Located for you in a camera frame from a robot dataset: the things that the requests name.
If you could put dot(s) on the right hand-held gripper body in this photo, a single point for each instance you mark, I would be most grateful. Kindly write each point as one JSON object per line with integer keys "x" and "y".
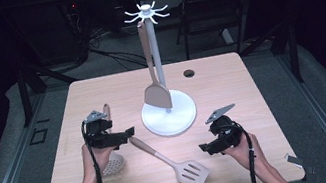
{"x": 229, "y": 130}

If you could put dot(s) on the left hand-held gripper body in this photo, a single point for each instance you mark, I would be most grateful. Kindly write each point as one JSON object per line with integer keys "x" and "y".
{"x": 101, "y": 139}

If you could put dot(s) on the beige perforated skimmer spoon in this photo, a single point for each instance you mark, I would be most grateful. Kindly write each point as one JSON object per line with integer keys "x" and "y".
{"x": 115, "y": 166}

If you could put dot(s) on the beige slotted turner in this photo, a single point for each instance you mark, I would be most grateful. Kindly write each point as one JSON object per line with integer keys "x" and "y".
{"x": 188, "y": 171}

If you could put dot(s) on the white utensil rack stand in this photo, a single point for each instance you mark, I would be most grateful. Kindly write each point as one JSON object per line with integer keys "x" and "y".
{"x": 169, "y": 119}

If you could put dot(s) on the brown solid turner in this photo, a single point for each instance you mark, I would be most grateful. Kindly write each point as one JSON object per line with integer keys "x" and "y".
{"x": 158, "y": 97}

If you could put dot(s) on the person's left hand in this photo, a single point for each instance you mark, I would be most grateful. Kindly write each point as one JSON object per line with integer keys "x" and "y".
{"x": 95, "y": 161}

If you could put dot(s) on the person's right hand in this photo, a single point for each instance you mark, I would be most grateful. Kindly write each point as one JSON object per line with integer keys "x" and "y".
{"x": 245, "y": 155}

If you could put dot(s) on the grey tape piece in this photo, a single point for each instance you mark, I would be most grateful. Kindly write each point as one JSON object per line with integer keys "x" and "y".
{"x": 295, "y": 160}

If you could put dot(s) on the black metal stand leg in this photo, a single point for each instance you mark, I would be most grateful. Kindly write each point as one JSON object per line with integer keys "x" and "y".
{"x": 295, "y": 54}
{"x": 23, "y": 95}

